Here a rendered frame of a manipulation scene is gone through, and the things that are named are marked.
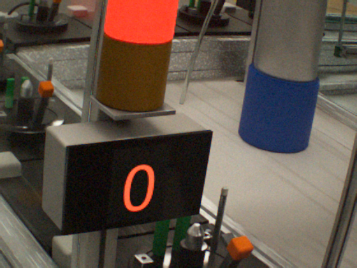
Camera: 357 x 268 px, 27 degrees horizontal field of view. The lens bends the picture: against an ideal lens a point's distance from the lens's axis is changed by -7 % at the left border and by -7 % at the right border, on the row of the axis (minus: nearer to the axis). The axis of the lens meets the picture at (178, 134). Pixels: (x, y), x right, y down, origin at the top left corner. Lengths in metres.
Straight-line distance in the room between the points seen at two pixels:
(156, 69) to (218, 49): 1.45
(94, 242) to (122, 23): 0.19
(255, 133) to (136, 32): 1.09
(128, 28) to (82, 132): 0.08
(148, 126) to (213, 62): 1.41
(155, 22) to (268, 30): 1.04
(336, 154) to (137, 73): 1.16
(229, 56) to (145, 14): 1.49
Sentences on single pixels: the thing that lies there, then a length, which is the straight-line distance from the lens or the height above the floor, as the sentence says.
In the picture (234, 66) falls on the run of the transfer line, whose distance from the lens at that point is 2.05.
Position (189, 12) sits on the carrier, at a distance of 2.10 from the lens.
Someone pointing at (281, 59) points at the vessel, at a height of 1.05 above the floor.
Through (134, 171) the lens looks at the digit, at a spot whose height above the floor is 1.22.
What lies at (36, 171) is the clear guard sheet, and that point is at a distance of 0.60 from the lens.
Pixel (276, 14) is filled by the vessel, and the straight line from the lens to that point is 1.55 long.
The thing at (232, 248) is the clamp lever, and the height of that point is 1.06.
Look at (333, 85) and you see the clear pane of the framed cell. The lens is 1.91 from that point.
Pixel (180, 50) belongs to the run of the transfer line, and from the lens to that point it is 1.93.
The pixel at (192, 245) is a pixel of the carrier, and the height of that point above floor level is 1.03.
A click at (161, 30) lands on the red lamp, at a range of 0.54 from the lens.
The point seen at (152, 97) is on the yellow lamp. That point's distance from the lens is 0.56.
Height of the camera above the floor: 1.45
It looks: 22 degrees down
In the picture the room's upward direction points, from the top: 8 degrees clockwise
